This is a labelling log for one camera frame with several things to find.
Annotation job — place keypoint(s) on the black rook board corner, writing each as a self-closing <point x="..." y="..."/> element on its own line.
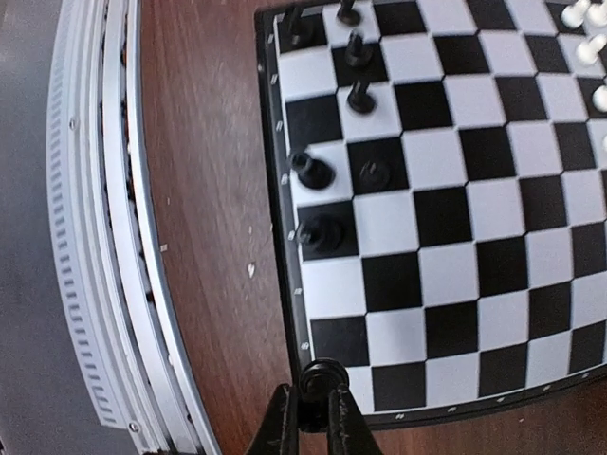
<point x="298" y="32"/>

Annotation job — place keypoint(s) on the black pawn on board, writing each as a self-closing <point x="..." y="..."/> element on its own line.
<point x="359" y="100"/>
<point x="374" y="175"/>
<point x="357" y="53"/>

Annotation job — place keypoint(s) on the black white chess board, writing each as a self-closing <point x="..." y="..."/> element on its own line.
<point x="476" y="280"/>

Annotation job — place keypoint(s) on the black chess piece on board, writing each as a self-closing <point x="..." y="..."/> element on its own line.
<point x="313" y="173"/>

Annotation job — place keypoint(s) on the black chess piece king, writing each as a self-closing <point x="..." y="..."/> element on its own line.
<point x="322" y="233"/>

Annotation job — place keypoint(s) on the black pawn left board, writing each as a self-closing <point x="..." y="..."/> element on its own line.
<point x="347" y="13"/>

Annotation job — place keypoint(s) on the white chess pieces row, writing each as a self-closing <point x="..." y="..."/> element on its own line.
<point x="574" y="16"/>

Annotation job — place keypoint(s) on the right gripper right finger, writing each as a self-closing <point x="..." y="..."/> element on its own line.
<point x="347" y="432"/>

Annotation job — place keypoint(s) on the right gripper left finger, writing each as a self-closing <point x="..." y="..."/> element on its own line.
<point x="278" y="433"/>

